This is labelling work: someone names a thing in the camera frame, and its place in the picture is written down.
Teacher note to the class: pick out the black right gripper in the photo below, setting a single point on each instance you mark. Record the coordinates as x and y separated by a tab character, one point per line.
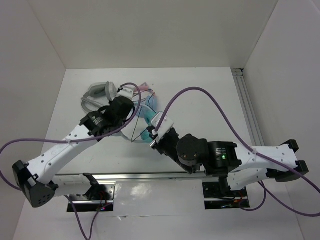
157	146

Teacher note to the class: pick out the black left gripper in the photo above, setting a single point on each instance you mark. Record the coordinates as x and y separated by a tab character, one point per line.
124	120

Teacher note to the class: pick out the teal cat-ear headphones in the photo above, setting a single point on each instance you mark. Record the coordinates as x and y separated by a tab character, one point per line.
146	111

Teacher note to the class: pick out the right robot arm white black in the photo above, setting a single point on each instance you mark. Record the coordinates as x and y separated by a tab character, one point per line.
233	164

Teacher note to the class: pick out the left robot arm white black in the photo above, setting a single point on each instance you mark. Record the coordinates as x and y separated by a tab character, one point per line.
38	179

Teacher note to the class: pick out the grey white headphones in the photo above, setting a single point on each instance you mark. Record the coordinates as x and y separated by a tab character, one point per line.
106	90

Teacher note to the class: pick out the pink blue cat-ear headphones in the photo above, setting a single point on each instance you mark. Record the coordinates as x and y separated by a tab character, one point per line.
149	100

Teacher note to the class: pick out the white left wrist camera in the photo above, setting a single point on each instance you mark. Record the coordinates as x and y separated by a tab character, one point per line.
126	92

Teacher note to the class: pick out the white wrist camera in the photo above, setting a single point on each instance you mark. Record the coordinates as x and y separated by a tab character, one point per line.
164	128
126	92

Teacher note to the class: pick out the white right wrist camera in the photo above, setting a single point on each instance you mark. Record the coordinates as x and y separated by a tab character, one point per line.
164	128

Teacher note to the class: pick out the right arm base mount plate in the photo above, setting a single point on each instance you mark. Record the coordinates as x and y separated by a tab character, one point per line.
214	199

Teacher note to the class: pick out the aluminium rail front edge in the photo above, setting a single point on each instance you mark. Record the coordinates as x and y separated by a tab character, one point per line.
154	176

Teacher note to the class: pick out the aluminium rail right side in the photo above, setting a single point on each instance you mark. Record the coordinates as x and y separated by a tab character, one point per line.
247	107

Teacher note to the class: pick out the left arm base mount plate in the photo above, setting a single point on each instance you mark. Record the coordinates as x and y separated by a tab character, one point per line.
103	201

